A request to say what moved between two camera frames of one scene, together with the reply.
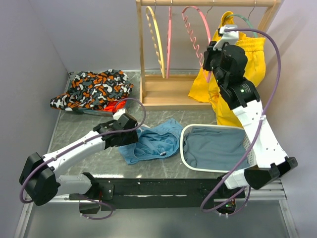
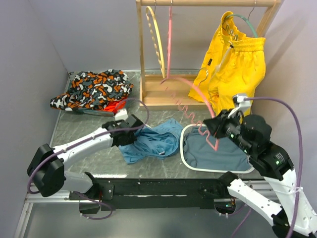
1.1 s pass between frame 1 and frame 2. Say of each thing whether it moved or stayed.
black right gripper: moved
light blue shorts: stayed
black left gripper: stayed
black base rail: stayed
